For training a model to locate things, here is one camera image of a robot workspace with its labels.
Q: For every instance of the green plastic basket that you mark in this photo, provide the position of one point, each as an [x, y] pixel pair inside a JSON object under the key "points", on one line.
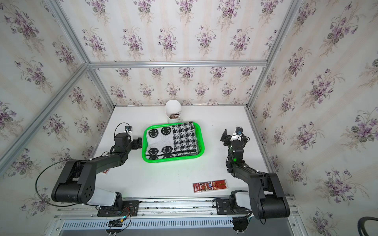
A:
{"points": [[202, 147]]}

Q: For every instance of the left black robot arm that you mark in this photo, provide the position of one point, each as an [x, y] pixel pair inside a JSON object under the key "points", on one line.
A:
{"points": [[76, 183]]}

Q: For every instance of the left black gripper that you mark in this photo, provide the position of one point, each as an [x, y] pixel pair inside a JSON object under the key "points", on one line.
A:
{"points": [[134, 146]]}

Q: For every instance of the black chair part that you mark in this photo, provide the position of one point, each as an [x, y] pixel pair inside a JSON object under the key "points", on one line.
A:
{"points": [[367, 226]]}

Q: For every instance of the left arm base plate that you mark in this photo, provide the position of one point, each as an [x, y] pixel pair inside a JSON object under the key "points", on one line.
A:
{"points": [[127, 208]]}

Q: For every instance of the red flat packet front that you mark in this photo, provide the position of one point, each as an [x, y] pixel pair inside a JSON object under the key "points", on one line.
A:
{"points": [[210, 186]]}

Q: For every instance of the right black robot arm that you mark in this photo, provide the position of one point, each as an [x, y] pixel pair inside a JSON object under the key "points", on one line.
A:
{"points": [[265, 197]]}

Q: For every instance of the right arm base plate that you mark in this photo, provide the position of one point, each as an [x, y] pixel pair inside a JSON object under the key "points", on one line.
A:
{"points": [[229, 207]]}

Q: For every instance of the aluminium front rail frame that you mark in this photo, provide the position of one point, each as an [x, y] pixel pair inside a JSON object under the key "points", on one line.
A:
{"points": [[174, 214]]}

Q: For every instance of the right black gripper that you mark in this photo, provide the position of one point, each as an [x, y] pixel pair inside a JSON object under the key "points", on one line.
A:
{"points": [[228, 138]]}

